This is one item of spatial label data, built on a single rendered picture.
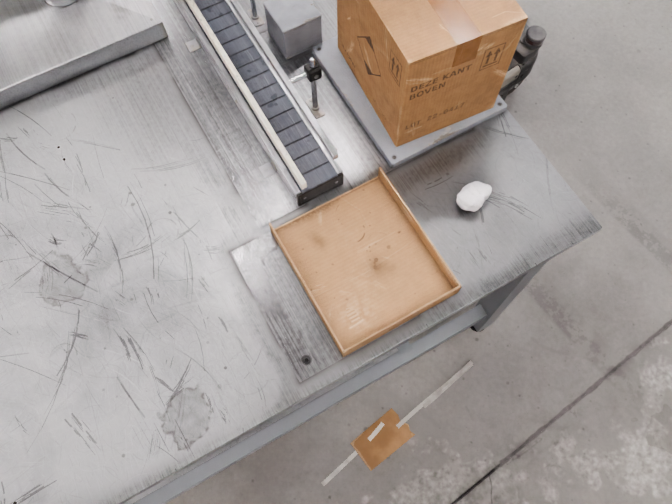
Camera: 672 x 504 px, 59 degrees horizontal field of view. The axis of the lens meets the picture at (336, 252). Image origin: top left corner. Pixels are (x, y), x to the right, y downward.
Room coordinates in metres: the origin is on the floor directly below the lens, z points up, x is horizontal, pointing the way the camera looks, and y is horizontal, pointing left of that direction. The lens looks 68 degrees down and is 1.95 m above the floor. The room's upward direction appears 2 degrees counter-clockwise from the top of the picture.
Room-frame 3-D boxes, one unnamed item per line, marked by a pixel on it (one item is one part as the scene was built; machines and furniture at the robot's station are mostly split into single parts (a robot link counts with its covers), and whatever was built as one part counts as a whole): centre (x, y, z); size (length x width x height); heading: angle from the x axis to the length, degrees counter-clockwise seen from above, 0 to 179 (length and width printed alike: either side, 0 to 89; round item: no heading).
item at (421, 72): (0.87, -0.19, 0.99); 0.30 x 0.24 x 0.27; 23
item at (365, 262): (0.43, -0.05, 0.85); 0.30 x 0.26 x 0.04; 28
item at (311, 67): (0.79, 0.06, 0.91); 0.07 x 0.03 x 0.16; 118
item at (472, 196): (0.56, -0.29, 0.85); 0.08 x 0.07 x 0.04; 99
